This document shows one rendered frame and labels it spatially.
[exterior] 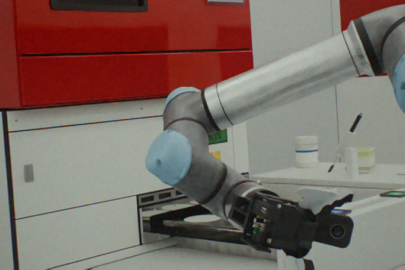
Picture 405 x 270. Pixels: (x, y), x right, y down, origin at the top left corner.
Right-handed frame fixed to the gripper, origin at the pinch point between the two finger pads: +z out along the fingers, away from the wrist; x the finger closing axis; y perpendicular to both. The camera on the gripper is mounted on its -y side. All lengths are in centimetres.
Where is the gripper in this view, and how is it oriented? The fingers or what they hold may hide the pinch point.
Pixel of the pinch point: (342, 252)
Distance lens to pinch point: 102.6
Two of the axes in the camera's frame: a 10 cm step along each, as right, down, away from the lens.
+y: -8.9, -2.4, -3.8
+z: 3.6, 1.3, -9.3
